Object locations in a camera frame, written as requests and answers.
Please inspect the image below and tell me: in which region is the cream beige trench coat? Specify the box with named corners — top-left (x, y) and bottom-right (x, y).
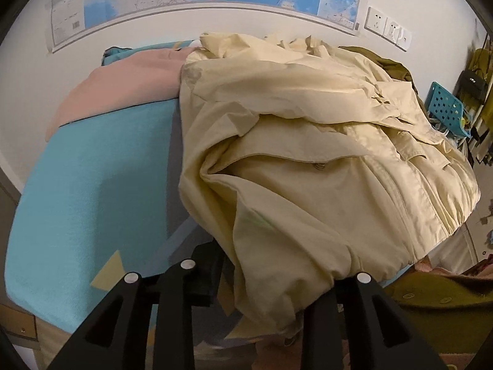
top-left (179, 33), bottom-right (480, 339)

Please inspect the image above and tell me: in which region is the teal perforated plastic chair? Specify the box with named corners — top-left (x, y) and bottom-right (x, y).
top-left (425, 82), bottom-right (471, 138)

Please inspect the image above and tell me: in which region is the pink folded garment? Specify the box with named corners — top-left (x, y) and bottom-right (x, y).
top-left (45, 47), bottom-right (196, 140)

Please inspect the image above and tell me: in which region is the white wall socket panel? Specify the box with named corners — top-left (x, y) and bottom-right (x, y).
top-left (364, 7), bottom-right (413, 52)

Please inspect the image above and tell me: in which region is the olive green coat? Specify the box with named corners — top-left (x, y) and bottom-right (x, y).
top-left (320, 47), bottom-right (492, 354)

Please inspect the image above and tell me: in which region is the teal grey bed sheet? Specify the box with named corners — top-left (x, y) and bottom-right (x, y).
top-left (4, 39), bottom-right (413, 346)

